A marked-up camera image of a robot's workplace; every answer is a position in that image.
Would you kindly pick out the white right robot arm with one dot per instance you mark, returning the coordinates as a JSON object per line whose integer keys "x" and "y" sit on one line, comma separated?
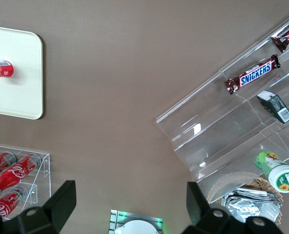
{"x": 137, "y": 228}

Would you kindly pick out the tan wicker basket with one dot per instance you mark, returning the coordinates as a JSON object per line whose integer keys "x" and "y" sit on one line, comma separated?
{"x": 259, "y": 184}

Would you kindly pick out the Snickers chocolate bar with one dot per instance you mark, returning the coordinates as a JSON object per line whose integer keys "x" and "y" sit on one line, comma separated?
{"x": 287, "y": 36}
{"x": 254, "y": 73}

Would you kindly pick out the red white drink can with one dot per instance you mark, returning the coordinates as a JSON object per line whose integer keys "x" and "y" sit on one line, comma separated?
{"x": 3, "y": 69}

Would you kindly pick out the green bottle white cap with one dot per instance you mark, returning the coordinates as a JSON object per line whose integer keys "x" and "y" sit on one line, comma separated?
{"x": 278, "y": 171}

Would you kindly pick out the silver foil packet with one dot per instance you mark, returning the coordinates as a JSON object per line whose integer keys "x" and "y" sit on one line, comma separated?
{"x": 256, "y": 193}
{"x": 252, "y": 208}

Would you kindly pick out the dark green small box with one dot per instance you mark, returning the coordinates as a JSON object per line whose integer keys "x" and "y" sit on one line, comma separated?
{"x": 275, "y": 106}

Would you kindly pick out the clear acrylic bottle rack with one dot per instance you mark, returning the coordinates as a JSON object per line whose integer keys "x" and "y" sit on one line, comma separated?
{"x": 44, "y": 165}

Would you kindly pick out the cream plastic tray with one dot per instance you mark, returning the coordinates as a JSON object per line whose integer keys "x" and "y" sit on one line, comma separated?
{"x": 20, "y": 97}

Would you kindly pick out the red Coca-Cola aluminium bottle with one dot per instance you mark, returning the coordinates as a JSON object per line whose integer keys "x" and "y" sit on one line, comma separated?
{"x": 5, "y": 202}
{"x": 15, "y": 173}
{"x": 0, "y": 163}

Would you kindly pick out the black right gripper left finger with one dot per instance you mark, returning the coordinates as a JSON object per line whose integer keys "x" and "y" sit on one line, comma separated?
{"x": 59, "y": 204}

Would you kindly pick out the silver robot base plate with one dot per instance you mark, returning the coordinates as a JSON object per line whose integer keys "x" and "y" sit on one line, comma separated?
{"x": 117, "y": 215}

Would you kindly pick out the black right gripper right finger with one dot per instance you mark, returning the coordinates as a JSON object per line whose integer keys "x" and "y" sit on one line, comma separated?
{"x": 198, "y": 209}

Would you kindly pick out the clear acrylic tiered display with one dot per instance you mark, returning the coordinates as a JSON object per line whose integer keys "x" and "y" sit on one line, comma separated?
{"x": 208, "y": 126}

